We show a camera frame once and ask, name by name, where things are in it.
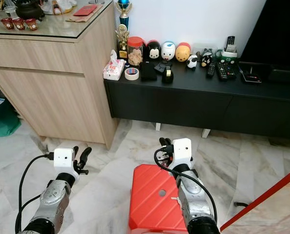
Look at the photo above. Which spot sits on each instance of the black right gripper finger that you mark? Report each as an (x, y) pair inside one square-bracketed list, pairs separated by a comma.
[(168, 141), (161, 141)]

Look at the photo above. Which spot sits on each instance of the light wooden cabinet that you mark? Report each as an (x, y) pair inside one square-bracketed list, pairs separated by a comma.
[(47, 83)]

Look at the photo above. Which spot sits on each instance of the small red cup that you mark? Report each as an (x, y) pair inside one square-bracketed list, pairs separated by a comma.
[(22, 24), (10, 23), (32, 24)]

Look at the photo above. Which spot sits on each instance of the black tv console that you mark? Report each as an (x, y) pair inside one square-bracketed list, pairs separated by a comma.
[(189, 105)]

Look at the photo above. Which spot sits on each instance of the black television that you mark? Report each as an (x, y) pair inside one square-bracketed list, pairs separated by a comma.
[(277, 34)]

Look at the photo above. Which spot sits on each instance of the white porcelain figurine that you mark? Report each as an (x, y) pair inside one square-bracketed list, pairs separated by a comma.
[(62, 5)]

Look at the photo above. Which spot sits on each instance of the small panda figure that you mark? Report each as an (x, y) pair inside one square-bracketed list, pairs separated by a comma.
[(192, 61)]

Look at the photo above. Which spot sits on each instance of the pink tissue pack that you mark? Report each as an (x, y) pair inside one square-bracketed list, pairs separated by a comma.
[(113, 69)]

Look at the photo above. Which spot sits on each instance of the white tape roll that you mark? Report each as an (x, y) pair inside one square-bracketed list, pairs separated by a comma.
[(132, 73)]

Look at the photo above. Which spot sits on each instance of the black tape dispenser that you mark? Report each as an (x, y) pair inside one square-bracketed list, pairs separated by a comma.
[(167, 74)]

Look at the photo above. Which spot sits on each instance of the small black figure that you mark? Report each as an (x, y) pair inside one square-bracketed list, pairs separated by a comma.
[(206, 58)]

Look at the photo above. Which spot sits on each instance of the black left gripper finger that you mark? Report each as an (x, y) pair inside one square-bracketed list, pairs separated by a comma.
[(85, 156), (75, 151)]

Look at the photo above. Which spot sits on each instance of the black teapot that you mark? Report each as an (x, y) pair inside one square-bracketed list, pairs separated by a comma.
[(29, 9)]

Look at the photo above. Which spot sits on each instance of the white round plush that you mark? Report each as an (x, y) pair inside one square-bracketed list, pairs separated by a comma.
[(168, 51)]

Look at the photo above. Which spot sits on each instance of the flat black tray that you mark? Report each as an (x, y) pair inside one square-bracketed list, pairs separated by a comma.
[(251, 76)]

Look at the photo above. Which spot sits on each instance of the yellow round plush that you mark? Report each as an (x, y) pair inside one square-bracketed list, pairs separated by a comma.
[(183, 52)]

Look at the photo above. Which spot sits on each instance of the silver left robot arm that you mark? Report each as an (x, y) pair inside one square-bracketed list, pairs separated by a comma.
[(54, 202)]

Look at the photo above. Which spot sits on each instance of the wide black remote control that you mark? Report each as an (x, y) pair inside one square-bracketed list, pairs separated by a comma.
[(226, 71)]

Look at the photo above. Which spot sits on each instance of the red plastic stool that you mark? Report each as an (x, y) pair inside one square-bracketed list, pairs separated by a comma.
[(152, 204)]

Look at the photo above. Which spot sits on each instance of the red envelope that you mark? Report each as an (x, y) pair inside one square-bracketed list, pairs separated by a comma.
[(85, 10)]

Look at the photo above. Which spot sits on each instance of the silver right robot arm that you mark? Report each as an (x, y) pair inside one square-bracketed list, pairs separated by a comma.
[(194, 204)]

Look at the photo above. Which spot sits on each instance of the clear jar with red lid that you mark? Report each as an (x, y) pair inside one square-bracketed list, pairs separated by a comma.
[(135, 52)]

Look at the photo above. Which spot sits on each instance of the green bin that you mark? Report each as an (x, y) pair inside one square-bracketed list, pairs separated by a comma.
[(1, 119)]

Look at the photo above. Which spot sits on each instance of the black mouse plush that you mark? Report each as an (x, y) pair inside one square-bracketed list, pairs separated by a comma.
[(153, 51)]

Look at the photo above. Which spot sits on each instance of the gold trophy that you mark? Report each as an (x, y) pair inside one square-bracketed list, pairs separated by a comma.
[(122, 40)]

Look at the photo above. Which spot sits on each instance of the blue trophy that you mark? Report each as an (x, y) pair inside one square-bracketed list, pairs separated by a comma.
[(123, 10)]

